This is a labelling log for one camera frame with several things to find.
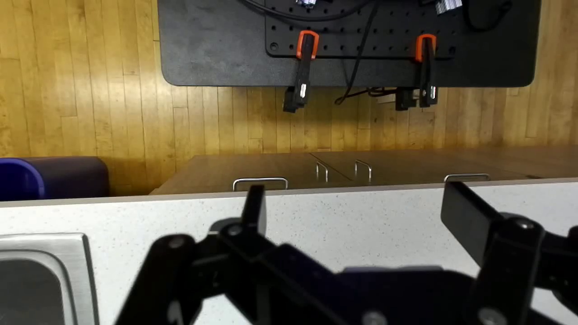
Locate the dark purple bin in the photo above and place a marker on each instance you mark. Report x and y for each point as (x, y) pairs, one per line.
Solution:
(74, 176)

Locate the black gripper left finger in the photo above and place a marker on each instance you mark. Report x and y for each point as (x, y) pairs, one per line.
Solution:
(181, 272)

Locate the stainless steel sink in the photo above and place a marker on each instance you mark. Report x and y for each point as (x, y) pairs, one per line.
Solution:
(65, 265)

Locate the blue plastic bin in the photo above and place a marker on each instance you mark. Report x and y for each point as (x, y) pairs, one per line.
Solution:
(18, 180)

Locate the black perforated mounting board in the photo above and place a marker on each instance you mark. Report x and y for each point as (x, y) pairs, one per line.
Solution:
(372, 37)

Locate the orange black bar clamp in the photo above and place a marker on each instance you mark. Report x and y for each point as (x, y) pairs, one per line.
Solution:
(303, 66)
(426, 66)

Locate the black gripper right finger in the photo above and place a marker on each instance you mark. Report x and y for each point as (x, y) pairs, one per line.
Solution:
(511, 259)

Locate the wooden base cabinet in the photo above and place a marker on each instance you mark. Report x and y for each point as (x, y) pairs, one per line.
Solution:
(390, 165)

